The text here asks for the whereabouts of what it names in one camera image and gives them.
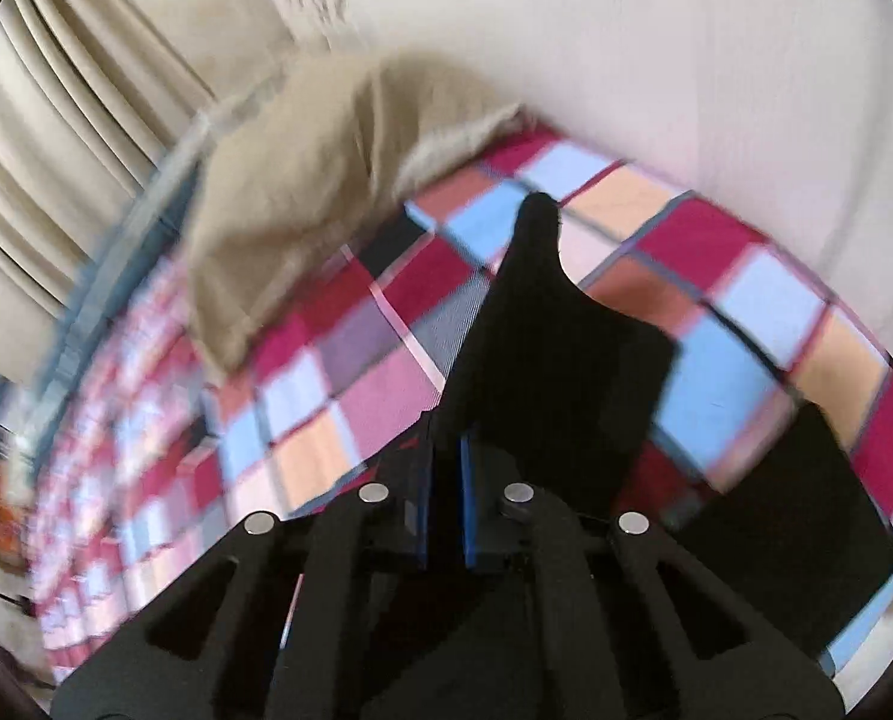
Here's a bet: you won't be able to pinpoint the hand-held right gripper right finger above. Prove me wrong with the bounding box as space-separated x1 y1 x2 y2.
457 435 847 720

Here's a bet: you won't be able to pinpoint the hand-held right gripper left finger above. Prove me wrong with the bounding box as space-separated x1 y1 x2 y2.
51 448 436 720

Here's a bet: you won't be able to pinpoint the black pants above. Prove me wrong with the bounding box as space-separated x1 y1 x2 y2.
416 191 893 662

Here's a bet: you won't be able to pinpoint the plaid bed sheet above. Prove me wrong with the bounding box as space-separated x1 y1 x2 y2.
26 127 893 691

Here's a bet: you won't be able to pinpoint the beige cloth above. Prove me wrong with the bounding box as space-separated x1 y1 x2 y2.
182 51 532 380

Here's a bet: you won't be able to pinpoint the blue quilt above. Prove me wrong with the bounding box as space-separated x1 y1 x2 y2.
37 154 211 398

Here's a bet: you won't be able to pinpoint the orange box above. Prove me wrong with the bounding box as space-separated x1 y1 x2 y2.
0 476 31 575

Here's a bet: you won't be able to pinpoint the cream curtain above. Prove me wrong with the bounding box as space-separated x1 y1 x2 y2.
0 0 218 320

